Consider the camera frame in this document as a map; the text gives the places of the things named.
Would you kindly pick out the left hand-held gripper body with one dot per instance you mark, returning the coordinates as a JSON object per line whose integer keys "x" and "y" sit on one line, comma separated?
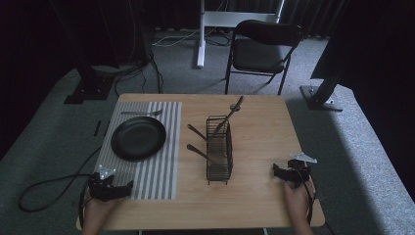
{"x": 99, "y": 187}

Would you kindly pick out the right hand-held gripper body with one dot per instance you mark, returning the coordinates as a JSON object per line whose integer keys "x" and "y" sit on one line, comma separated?
{"x": 300, "y": 173}

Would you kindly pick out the person's left hand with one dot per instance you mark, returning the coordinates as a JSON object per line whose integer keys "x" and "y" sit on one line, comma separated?
{"x": 99, "y": 210}

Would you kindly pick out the person's right hand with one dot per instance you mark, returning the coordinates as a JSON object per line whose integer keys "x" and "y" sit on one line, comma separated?
{"x": 298, "y": 202}

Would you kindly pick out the grey striped placemat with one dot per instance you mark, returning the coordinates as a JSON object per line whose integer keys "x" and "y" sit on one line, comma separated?
{"x": 156, "y": 176}

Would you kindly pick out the black round plate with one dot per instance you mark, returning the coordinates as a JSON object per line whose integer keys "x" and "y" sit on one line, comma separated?
{"x": 138, "y": 138}

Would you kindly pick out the black tape strip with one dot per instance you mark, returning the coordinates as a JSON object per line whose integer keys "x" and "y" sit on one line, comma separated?
{"x": 97, "y": 128}
{"x": 106, "y": 128}

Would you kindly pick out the metal fork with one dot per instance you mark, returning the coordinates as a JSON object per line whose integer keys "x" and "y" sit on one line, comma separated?
{"x": 143, "y": 113}

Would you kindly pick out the black metal stand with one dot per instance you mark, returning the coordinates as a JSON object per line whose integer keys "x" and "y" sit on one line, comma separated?
{"x": 321, "y": 99}
{"x": 88, "y": 88}

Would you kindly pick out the black folding chair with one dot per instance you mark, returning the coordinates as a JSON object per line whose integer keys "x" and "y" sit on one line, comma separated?
{"x": 257, "y": 55}

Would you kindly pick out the dark curtain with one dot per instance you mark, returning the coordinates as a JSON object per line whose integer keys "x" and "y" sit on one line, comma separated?
{"x": 313, "y": 16}

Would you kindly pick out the white desk frame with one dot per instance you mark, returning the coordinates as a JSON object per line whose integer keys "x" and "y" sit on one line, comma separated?
{"x": 228, "y": 19}

